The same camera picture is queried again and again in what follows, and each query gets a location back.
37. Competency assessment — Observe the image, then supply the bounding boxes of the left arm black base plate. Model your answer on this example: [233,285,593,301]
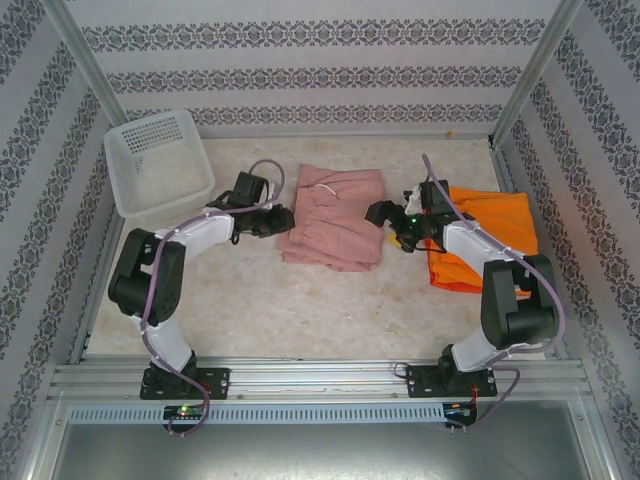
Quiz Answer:
[139,367,231,401]

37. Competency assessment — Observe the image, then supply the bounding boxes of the pink shorts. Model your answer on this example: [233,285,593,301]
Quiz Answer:
[276,164,388,274]

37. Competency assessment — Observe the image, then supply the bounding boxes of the long aluminium frame rail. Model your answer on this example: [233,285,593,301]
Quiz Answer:
[197,130,495,143]

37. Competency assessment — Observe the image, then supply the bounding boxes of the aluminium mounting rail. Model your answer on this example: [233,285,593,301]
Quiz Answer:
[47,356,589,402]

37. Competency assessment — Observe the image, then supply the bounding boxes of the slotted grey cable duct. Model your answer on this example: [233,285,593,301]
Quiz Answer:
[67,403,446,424]

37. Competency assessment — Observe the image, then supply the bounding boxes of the left black wrist camera box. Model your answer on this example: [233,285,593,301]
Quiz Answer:
[233,171,268,206]

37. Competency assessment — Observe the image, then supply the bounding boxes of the right black wrist camera box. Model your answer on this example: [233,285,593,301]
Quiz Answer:
[364,199,398,227]

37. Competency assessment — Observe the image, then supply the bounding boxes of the left small circuit board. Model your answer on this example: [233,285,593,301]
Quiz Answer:
[163,405,206,420]

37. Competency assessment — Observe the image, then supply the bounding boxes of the aluminium frame post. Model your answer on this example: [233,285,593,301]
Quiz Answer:
[491,0,587,147]
[44,0,129,134]

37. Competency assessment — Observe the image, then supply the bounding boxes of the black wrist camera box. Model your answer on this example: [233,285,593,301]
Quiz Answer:
[364,199,398,227]
[233,171,268,206]

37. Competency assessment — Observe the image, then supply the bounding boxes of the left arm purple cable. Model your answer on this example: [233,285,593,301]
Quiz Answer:
[139,158,287,439]

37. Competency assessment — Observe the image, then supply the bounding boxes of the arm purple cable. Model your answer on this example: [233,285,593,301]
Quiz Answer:
[139,158,287,439]
[421,153,561,437]

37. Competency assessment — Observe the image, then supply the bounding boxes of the white perforated plastic basket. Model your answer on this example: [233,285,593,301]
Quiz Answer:
[103,108,217,220]

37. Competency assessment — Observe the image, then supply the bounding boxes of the light orange shorts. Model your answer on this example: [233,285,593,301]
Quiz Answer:
[426,185,539,295]

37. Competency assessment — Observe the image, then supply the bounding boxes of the grey sheet metal panel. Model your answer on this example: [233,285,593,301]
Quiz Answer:
[47,399,619,480]

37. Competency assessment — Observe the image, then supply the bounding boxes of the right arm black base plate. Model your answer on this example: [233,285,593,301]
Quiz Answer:
[405,363,499,400]

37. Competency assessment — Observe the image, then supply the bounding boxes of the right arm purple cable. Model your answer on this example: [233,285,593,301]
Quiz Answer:
[421,153,561,437]

